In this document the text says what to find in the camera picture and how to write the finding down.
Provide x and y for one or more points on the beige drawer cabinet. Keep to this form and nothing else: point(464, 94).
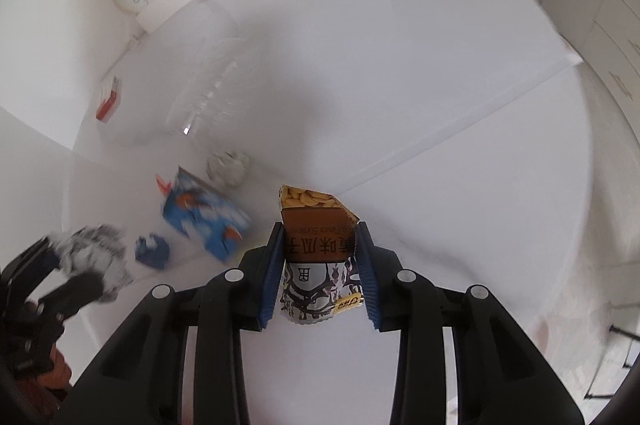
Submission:
point(617, 55)

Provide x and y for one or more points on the white printed paper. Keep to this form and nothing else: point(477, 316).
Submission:
point(95, 250)

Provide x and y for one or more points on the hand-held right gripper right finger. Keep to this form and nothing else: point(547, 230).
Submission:
point(367, 277)

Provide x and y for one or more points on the person's left hand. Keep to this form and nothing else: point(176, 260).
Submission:
point(57, 370)

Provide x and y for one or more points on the red and white small box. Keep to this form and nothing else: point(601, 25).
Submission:
point(107, 104)

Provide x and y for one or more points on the sunflower seed packet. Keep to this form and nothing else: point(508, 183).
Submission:
point(315, 245)

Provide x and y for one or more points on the blue printed wrapper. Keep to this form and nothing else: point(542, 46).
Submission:
point(205, 220)

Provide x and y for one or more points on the clear plastic packaging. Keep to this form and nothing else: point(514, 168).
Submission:
point(210, 90)

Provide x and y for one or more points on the white folded card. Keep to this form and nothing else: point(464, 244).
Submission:
point(165, 5)

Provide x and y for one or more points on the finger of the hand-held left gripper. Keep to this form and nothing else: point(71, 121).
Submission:
point(35, 262)
point(80, 292)

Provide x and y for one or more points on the small blue wrapper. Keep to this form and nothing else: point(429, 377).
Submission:
point(151, 251)

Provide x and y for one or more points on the grey paper ball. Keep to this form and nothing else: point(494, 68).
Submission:
point(229, 167)

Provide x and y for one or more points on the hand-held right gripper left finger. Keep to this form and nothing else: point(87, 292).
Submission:
point(272, 277)

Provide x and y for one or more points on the black metal stand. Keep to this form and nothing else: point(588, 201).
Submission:
point(612, 345)

